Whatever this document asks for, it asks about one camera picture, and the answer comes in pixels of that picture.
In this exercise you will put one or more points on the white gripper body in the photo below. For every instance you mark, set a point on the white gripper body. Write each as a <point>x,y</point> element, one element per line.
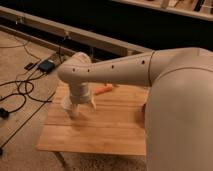
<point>80,93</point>

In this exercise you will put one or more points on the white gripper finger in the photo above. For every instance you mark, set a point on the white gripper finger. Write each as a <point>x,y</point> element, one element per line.
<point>92,104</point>

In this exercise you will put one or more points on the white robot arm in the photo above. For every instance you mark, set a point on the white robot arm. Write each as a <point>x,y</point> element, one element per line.
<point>179,108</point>

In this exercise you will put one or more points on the dark red ceramic bowl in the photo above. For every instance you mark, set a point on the dark red ceramic bowl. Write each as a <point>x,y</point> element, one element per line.
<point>143,111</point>

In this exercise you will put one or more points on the wooden folding table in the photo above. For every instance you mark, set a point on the wooden folding table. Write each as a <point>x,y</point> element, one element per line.
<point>114,127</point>

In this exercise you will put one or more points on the black power adapter box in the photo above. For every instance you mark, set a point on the black power adapter box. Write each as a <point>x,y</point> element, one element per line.
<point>46,66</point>

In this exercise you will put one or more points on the small black device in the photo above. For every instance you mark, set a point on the small black device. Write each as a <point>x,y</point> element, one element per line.
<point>30,66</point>

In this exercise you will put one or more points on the black plug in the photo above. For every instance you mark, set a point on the black plug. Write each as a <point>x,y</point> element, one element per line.
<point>4,113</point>

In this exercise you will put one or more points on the long metal rail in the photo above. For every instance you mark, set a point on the long metal rail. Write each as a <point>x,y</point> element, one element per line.
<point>75,34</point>

